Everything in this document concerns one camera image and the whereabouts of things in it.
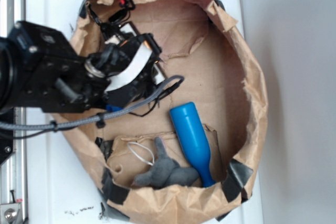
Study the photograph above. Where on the blue plastic bowling pin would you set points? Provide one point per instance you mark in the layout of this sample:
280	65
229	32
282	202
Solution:
193	140

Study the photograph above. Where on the aluminium frame rail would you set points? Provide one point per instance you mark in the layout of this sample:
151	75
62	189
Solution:
14	200

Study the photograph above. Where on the grey plush bunny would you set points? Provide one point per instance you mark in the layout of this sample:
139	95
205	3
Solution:
165	171

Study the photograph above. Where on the brown paper lined bin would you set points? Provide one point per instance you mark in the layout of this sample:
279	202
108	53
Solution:
222	78

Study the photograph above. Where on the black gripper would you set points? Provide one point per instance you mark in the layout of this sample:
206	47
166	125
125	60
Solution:
129	62

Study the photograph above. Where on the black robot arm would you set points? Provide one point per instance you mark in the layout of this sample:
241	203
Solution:
40	69

